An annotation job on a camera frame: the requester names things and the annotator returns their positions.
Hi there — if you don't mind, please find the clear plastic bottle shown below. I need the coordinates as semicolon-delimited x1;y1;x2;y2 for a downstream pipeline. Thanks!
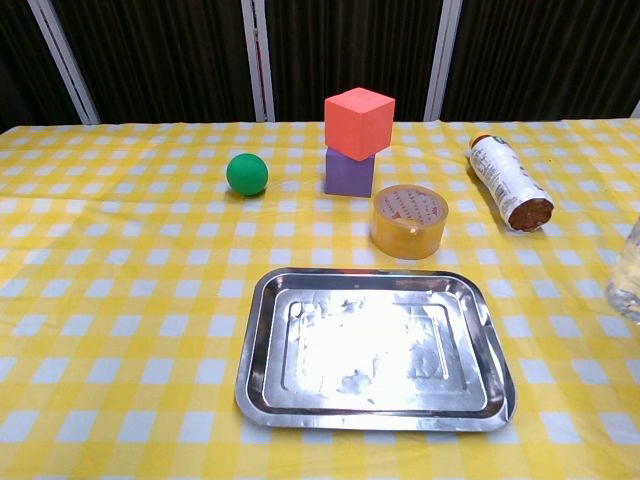
605;214;640;325

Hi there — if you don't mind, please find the metal tray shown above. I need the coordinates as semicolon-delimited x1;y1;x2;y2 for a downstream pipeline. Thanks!
234;267;518;434

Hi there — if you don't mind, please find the white bottle yellow cap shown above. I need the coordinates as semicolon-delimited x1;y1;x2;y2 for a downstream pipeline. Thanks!
468;132;555;232

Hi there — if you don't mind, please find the purple foam cube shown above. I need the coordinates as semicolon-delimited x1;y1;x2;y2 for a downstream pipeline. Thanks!
323;147;376;198

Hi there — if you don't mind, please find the clear tape roll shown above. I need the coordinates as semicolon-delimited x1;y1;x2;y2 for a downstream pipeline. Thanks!
370;184;450;260

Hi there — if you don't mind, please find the green ball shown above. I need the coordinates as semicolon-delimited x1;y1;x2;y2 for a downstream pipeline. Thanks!
225;152;270;197

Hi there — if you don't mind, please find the red foam cube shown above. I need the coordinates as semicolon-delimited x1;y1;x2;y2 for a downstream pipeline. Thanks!
323;86;397;162

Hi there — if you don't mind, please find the yellow checkered tablecloth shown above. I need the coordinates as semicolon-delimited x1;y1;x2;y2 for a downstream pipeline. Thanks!
0;117;640;480

